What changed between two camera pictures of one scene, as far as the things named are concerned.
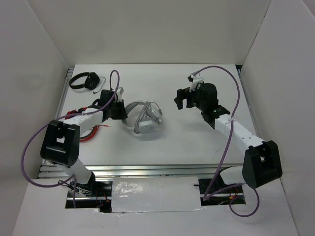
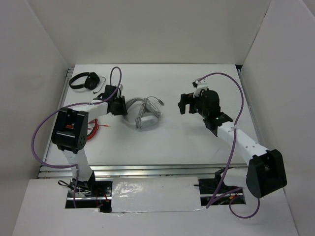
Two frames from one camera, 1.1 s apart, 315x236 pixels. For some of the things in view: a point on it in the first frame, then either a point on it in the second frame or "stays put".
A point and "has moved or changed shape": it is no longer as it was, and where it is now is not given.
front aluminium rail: [50, 171] stays put
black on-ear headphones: [91, 81] stays put
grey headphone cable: [147, 104] -> [156, 112]
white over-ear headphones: [150, 117] has moved or changed shape
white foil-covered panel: [153, 194] stays put
